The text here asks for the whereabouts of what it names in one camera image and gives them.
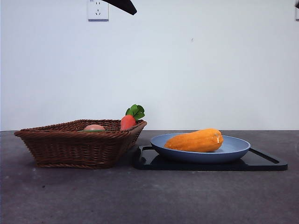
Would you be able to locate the blue round plate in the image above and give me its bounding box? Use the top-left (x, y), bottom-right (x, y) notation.
top-left (150, 133), bottom-right (251, 164)

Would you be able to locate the brown wicker basket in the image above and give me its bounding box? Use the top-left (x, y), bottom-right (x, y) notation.
top-left (14, 119), bottom-right (148, 169)

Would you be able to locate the orange carrot with green leaves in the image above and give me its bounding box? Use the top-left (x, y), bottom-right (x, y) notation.
top-left (120, 104), bottom-right (145, 131)

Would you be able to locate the pale pink egg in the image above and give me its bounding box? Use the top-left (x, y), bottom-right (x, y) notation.
top-left (83, 124), bottom-right (106, 131)

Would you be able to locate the black rectangular tray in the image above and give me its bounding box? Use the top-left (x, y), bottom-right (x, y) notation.
top-left (132, 145), bottom-right (289, 171)

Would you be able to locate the white wall socket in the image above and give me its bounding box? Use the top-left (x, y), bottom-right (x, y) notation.
top-left (87, 0), bottom-right (110, 22)

